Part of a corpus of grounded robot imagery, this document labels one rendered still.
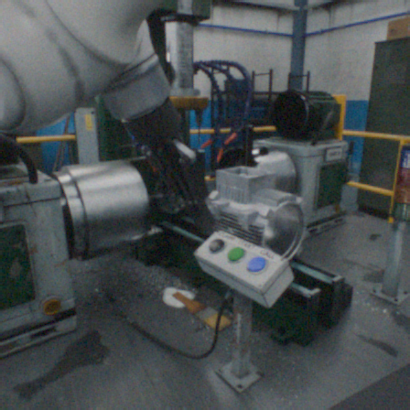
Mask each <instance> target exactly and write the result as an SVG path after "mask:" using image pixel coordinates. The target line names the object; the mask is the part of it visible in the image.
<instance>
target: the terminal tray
mask: <svg viewBox="0 0 410 410"><path fill-rule="evenodd" d="M269 172H271V173H269ZM247 176H250V177H247ZM275 183H276V172H272V171H267V170H262V169H258V168H253V167H231V168H225V169H220V170H217V178H216V185H217V191H219V192H220V193H221V198H222V197H223V198H224V199H226V198H227V200H228V199H230V200H233V202H235V201H237V203H239V202H241V204H243V203H244V205H246V204H249V203H250V202H251V201H252V194H254V193H255V192H257V190H259V191H260V189H261V190H263V189H275Z"/></svg>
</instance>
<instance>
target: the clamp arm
mask: <svg viewBox="0 0 410 410"><path fill-rule="evenodd" d="M253 161H254V126H251V125H248V126H244V127H243V166H245V167H253Z"/></svg>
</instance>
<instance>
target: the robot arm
mask: <svg viewBox="0 0 410 410"><path fill-rule="evenodd" d="M162 1H164V0H0V132H1V133H6V134H21V133H28V132H34V131H37V130H40V129H43V128H47V127H50V126H52V125H54V124H57V123H59V122H60V121H62V120H63V119H65V118H66V117H67V116H69V115H70V114H71V113H73V112H74V111H75V110H77V109H78V108H79V107H80V106H81V105H85V104H88V103H90V102H91V101H92V100H93V99H94V98H95V97H97V96H98V95H99V94H101V96H102V97H103V99H104V101H105V104H106V106H107V108H108V109H109V111H110V113H111V114H112V116H113V118H115V119H118V120H122V123H123V125H124V127H125V129H126V131H127V132H128V134H129V135H130V136H131V138H132V140H133V141H134V142H135V143H145V144H146V145H145V146H143V147H142V148H141V151H142V153H144V154H145V156H146V157H147V158H148V159H149V160H150V162H151V163H152V165H153V166H154V168H155V169H156V171H157V172H158V174H159V175H160V177H161V178H162V179H163V180H164V182H165V183H166V184H167V186H168V188H169V189H170V191H171V192H172V194H173V195H174V196H175V197H176V196H177V195H178V196H179V198H180V199H181V200H182V201H185V202H184V204H185V206H186V208H187V210H188V211H189V214H190V216H191V218H192V220H193V221H194V222H195V224H196V226H197V228H198V230H199V231H200V232H201V233H203V234H207V233H208V232H209V231H210V230H211V229H212V228H213V227H214V226H215V225H216V221H215V220H214V218H213V216H212V214H211V212H210V209H209V207H208V205H207V203H206V201H205V199H206V198H207V197H209V195H210V193H209V190H208V187H207V183H206V180H205V177H204V175H203V171H202V168H201V165H200V151H199V150H198V148H197V147H193V148H192V149H188V148H187V147H186V146H184V141H183V139H182V137H181V136H180V135H179V134H178V132H177V131H176V128H177V125H178V121H179V117H178V113H177V111H176V109H175V107H174V105H173V103H172V101H171V99H170V97H169V94H170V92H171V87H170V85H169V83H168V81H167V77H166V75H165V73H164V71H163V70H162V68H161V65H160V63H159V61H158V57H157V55H156V54H155V52H154V50H153V48H152V45H151V42H150V38H149V33H148V27H147V24H146V20H145V18H146V17H147V16H148V14H149V13H150V12H152V11H153V10H154V9H155V8H156V7H157V6H158V5H159V4H160V3H161V2H162Z"/></svg>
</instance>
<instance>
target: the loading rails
mask: <svg viewBox="0 0 410 410"><path fill-rule="evenodd" d="M156 227H157V228H158V229H159V228H160V229H161V230H163V234H164V258H163V259H160V260H159V264H160V265H161V266H162V267H164V268H165V269H167V268H169V267H172V266H175V267H176V268H177V269H179V270H181V271H182V272H184V273H185V274H187V275H189V276H191V277H190V278H188V284H189V285H190V286H192V287H194V288H195V289H197V288H199V287H202V286H206V287H207V288H209V289H211V290H212V291H214V292H215V293H217V294H218V295H220V296H222V297H225V296H226V295H227V293H228V291H229V289H230V288H231V286H229V285H227V284H225V283H224V282H222V281H221V280H220V279H218V278H216V277H215V276H213V275H210V274H209V273H207V272H205V271H204V270H203V269H202V267H201V266H200V263H199V262H198V260H197V259H196V258H195V257H196V256H195V255H194V253H195V252H196V251H197V250H198V249H199V248H200V247H201V246H202V245H203V244H204V243H205V242H206V241H207V240H208V239H209V238H210V237H211V235H209V234H203V233H201V232H200V231H199V230H198V228H197V226H196V224H195V222H194V221H193V220H192V218H191V216H190V214H189V213H187V216H185V217H181V218H180V228H179V227H177V226H175V225H173V224H171V223H169V222H166V221H163V222H161V221H156ZM289 263H290V265H289V267H290V269H291V272H292V275H293V277H294V279H293V280H292V282H291V283H290V284H289V285H288V287H287V288H286V289H285V290H284V292H283V293H282V294H281V295H280V296H279V298H278V299H277V300H276V301H275V303H273V304H272V305H271V307H266V306H262V305H261V304H259V303H257V301H255V300H253V313H252V315H253V316H254V317H255V318H257V319H259V320H261V321H262V322H263V323H264V324H266V325H267V326H269V327H271V328H272V329H273V330H272V331H271V332H270V339H271V340H273V341H275V342H276V343H277V344H279V345H280V346H282V347H285V346H286V345H287V344H288V343H290V342H291V341H293V342H294V343H296V344H297V345H299V346H301V347H302V348H306V346H308V345H309V344H310V343H312V342H313V341H315V337H316V327H317V323H318V324H320V325H322V326H324V327H325V328H327V329H331V328H333V327H334V326H336V324H338V323H339V319H340V304H341V297H342V289H343V286H344V282H345V275H339V274H337V273H334V272H332V271H330V270H328V269H325V268H323V267H320V266H318V265H315V264H312V263H310V262H308V261H305V260H303V259H300V258H298V257H295V256H294V255H293V256H292V261H291V262H289ZM233 305H234V293H232V295H231V297H230V299H229V301H228V303H227V305H226V307H225V309H227V310H228V311H230V312H232V313H233Z"/></svg>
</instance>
